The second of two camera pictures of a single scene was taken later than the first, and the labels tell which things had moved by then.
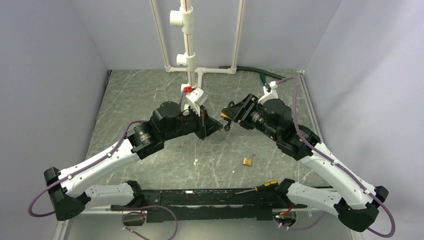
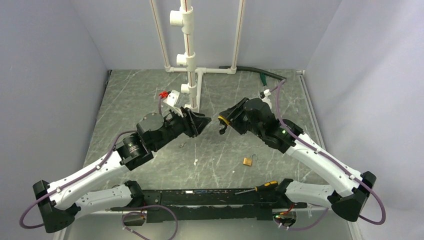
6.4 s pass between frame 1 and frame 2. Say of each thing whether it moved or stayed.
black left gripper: moved
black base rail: stayed
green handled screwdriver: stayed
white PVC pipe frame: stayed
